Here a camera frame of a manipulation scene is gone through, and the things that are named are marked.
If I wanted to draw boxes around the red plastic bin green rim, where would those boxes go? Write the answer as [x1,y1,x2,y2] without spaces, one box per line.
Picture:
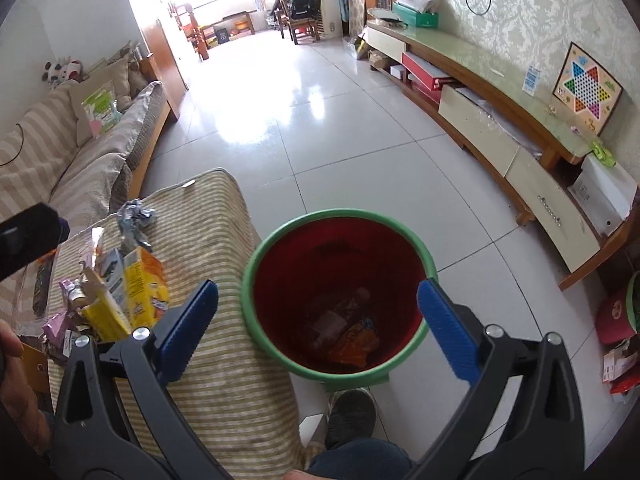
[241,208,440,393]

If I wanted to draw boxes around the black cable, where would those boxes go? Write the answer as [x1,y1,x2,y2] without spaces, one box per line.
[0,124,27,167]

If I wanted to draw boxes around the star checkers board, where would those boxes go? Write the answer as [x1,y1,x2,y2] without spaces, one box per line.
[552,41,625,137]

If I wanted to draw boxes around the green and pink packet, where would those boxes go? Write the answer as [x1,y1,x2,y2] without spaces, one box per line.
[80,86,124,139]

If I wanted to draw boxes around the red flat box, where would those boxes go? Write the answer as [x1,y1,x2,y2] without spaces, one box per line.
[401,51,459,106]

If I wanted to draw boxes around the crumpled blue white wrapper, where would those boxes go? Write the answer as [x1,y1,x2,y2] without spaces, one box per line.
[116,199,160,252]

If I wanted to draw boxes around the person's shoe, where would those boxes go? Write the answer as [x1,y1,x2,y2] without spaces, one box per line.
[325,388,377,452]

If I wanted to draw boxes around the person's left hand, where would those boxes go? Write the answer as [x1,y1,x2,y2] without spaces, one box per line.
[0,319,52,455]

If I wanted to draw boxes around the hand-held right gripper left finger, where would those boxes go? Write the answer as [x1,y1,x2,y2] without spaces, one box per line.
[50,279,236,480]

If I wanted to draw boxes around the clear bottle white label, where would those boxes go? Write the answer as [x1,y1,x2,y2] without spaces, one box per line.
[307,287,371,353]

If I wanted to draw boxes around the long wooden cabinet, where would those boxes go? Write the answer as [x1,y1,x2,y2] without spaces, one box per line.
[365,7,640,292]

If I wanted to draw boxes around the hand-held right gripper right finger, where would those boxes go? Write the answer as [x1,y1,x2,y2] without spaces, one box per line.
[416,279,586,480]

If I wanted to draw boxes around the sofa with beige striped cover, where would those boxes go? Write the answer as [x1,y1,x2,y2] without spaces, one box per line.
[0,79,170,281]

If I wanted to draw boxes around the red round bag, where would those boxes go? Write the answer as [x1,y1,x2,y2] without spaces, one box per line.
[595,287,638,346]

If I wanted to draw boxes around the pink paper bag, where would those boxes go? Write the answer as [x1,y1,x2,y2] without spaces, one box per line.
[41,280,84,356]

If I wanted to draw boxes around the brown plush bear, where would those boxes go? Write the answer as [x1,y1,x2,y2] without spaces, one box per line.
[127,59,150,97]

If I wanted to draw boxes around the person's leg in jeans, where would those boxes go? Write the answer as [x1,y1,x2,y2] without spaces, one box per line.
[305,437,416,480]

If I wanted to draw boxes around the blue white card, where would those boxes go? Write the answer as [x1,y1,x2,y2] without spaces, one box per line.
[522,64,545,96]

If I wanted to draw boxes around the wooden chair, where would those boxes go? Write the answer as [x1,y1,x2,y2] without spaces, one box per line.
[279,0,322,46]

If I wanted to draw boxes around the red printed packet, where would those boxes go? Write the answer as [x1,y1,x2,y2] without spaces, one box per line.
[602,339,640,402]

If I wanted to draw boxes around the yellow orange box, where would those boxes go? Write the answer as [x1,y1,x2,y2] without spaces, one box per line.
[122,246,171,334]

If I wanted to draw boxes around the yellow carton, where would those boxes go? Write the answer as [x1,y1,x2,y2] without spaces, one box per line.
[80,267,134,342]

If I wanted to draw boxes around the orange cardboard box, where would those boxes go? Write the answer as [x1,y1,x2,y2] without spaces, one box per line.
[19,344,51,392]

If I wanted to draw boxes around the plush toys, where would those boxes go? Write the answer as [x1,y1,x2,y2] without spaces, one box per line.
[42,57,84,87]

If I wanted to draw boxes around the orange snack wrapper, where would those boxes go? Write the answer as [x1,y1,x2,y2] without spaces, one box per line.
[327,317,382,367]

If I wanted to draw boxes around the green flat box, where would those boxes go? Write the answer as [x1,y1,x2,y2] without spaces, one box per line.
[392,0,441,30]

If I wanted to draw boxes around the green striped table cloth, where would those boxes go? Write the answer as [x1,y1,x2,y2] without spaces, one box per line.
[0,167,321,480]

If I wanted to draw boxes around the white cardboard box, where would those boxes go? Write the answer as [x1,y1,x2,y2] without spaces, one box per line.
[567,154,639,239]

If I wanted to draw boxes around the black remote control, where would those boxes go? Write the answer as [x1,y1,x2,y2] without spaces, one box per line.
[31,252,60,317]

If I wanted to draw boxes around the beige cushion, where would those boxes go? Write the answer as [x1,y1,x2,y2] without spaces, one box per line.
[69,57,132,147]

